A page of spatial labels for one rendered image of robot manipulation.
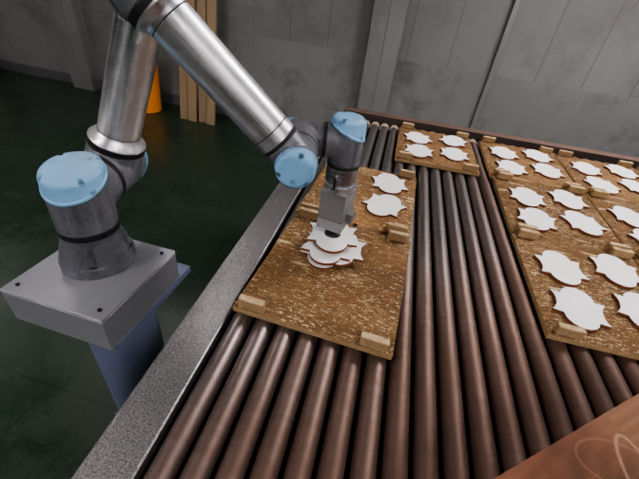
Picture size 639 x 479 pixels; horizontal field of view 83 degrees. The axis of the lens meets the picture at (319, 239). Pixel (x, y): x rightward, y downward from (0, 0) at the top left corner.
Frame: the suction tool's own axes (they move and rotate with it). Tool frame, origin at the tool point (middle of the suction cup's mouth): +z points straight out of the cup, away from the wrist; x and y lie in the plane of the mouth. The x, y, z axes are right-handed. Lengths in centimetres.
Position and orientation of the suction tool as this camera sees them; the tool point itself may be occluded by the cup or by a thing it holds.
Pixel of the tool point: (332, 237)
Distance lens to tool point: 94.6
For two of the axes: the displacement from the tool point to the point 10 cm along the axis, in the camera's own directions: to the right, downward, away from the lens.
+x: -9.1, -3.2, 2.7
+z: -1.0, 7.9, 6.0
